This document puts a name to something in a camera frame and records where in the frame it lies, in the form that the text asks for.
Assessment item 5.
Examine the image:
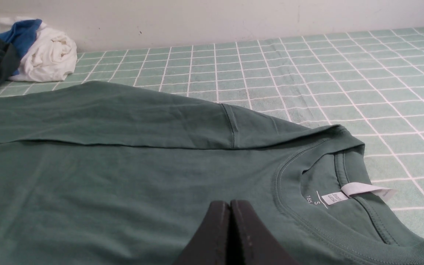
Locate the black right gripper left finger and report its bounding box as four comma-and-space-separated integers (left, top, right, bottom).
173, 201, 230, 265

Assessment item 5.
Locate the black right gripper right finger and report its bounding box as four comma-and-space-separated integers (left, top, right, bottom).
230, 200, 298, 265

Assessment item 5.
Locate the green long-sleeve shirt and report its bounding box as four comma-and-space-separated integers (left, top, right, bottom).
0, 82, 424, 265

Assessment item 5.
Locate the green checkered tablecloth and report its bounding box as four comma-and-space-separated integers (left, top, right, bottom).
0, 28, 424, 238

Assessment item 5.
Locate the white crumpled garment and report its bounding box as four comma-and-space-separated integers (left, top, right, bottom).
0, 17, 77, 82

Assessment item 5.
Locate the blue crumpled garment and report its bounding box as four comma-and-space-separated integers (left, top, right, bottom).
0, 20, 42, 76

